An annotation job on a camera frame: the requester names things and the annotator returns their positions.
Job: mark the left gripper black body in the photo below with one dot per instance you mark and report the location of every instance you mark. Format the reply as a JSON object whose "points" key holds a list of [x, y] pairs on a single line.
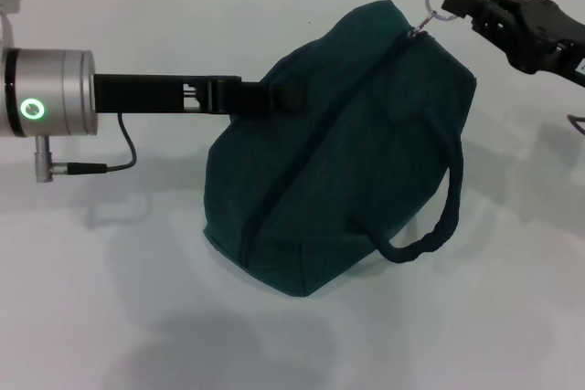
{"points": [[146, 93]]}

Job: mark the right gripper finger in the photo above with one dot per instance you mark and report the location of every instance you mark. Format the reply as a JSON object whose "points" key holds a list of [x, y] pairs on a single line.
{"points": [[466, 2], [491, 29]]}

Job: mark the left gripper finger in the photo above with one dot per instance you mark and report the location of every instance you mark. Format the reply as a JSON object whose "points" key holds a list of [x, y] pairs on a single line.
{"points": [[260, 97]]}

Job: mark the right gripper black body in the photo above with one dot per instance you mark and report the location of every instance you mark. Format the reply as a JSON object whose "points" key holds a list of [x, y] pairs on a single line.
{"points": [[544, 38]]}

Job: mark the dark teal lunch bag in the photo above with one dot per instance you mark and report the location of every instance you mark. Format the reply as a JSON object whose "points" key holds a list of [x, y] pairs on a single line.
{"points": [[347, 157]]}

